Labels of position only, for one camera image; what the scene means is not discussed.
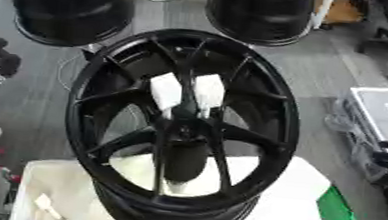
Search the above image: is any clear plastic storage box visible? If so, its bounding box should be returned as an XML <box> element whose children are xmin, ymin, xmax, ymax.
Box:
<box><xmin>318</xmin><ymin>80</ymin><xmax>388</xmax><ymax>184</ymax></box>

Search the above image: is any white pin with flat head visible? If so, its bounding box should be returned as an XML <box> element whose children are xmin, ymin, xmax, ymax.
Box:
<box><xmin>144</xmin><ymin>70</ymin><xmax>187</xmax><ymax>121</ymax></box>
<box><xmin>189</xmin><ymin>71</ymin><xmax>229</xmax><ymax>121</ymax></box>
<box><xmin>31</xmin><ymin>191</ymin><xmax>71</xmax><ymax>220</ymax></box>

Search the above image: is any black spoked wheel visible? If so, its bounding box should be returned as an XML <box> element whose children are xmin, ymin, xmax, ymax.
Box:
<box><xmin>54</xmin><ymin>19</ymin><xmax>310</xmax><ymax>220</ymax></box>

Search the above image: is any black wheel rim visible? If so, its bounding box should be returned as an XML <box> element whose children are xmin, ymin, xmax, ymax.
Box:
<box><xmin>0</xmin><ymin>0</ymin><xmax>139</xmax><ymax>54</ymax></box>
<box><xmin>200</xmin><ymin>0</ymin><xmax>322</xmax><ymax>52</ymax></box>

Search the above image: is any wooden furniture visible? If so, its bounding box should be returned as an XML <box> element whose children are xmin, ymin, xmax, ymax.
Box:
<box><xmin>312</xmin><ymin>0</ymin><xmax>369</xmax><ymax>29</ymax></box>

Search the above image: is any white cable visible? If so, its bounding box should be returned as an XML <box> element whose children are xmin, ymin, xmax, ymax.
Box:
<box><xmin>53</xmin><ymin>49</ymin><xmax>91</xmax><ymax>95</ymax></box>

